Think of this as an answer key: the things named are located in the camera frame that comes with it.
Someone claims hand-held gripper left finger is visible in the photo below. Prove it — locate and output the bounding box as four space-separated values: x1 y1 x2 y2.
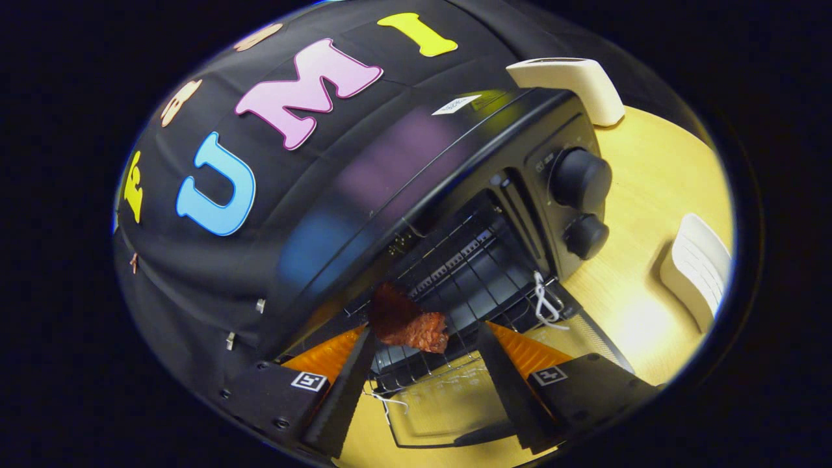
218 325 378 459

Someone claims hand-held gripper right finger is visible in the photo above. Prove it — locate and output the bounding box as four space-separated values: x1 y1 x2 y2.
478 320 660 456

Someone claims reddish-brown meat slice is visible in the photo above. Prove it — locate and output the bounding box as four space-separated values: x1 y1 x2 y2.
369 283 449 354

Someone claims black toaster oven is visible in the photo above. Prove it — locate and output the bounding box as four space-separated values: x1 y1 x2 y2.
260 88 634 449

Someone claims white bread toaster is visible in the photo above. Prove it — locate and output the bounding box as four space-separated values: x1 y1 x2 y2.
506 57 626 127

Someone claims small white plate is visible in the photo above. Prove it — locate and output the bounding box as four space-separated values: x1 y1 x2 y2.
660 213 732 333

